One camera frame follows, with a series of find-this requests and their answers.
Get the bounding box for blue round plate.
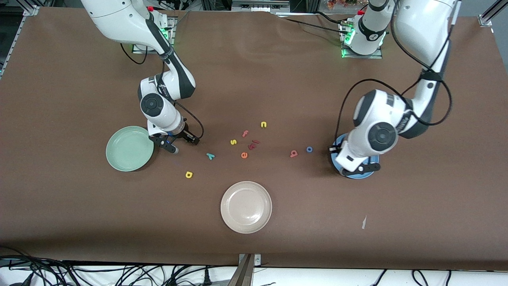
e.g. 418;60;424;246
331;133;380;180

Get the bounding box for pale green round plate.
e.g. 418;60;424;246
106;126;155;172

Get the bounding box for beige round plate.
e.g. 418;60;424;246
220;181;273;234

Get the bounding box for orange artificial flowers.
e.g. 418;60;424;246
327;0;360;9

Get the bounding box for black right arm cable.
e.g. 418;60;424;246
120;42;204;140

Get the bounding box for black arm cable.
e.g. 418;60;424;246
120;42;204;140
333;0;453;151

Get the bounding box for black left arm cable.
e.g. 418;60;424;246
333;0;453;151

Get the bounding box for thin black base cable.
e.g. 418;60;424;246
274;14;343;33
316;11;346;24

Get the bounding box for metal camera stand bracket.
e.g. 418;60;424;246
227;253;262;286

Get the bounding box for dark equipment frame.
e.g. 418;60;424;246
200;0;314;12

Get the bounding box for aluminium table edge rail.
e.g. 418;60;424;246
0;16;25;78

